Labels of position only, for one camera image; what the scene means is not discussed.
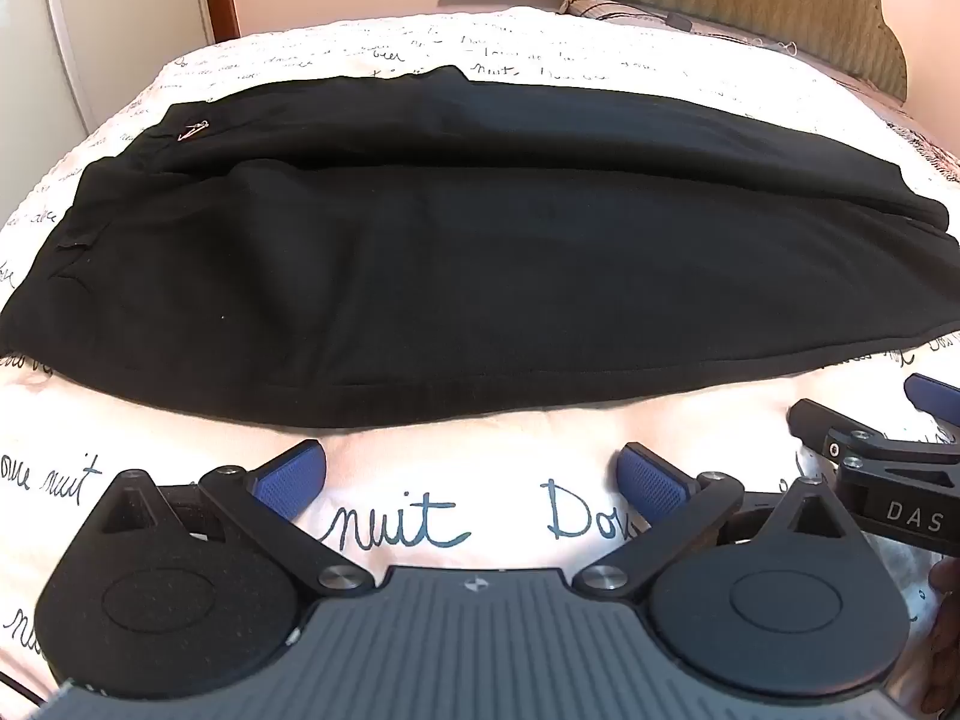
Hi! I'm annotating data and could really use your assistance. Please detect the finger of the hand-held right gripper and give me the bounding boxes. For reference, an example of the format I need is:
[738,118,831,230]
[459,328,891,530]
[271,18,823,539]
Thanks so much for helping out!
[903,373,960,427]
[787,399,960,475]

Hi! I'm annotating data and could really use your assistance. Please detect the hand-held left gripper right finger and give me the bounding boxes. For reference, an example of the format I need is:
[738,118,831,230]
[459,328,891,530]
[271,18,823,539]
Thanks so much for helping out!
[572,442,865,605]

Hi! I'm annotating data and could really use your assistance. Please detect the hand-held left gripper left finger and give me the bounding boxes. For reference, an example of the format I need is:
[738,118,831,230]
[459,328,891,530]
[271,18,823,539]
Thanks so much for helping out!
[96,441,378,595]

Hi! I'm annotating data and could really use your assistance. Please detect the black pants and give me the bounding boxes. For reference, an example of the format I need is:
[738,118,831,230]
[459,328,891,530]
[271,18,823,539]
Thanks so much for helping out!
[0,64,960,432]

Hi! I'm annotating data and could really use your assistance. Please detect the person's right hand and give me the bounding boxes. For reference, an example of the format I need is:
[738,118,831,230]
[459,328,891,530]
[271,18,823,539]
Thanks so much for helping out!
[928,561,960,665]

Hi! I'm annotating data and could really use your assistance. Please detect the white script printed blanket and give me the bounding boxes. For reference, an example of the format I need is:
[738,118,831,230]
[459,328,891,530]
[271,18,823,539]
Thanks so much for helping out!
[0,6,960,695]

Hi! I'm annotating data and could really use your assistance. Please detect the floral patterned cloth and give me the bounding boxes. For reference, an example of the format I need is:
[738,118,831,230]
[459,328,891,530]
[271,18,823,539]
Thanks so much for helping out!
[889,101,960,188]

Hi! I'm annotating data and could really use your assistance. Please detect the plaid pillow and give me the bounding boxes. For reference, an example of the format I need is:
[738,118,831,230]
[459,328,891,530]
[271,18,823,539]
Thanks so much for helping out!
[561,0,797,53]

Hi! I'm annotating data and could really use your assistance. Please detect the white door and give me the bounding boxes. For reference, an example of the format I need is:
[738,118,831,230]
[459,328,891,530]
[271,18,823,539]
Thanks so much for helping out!
[0,0,222,166]

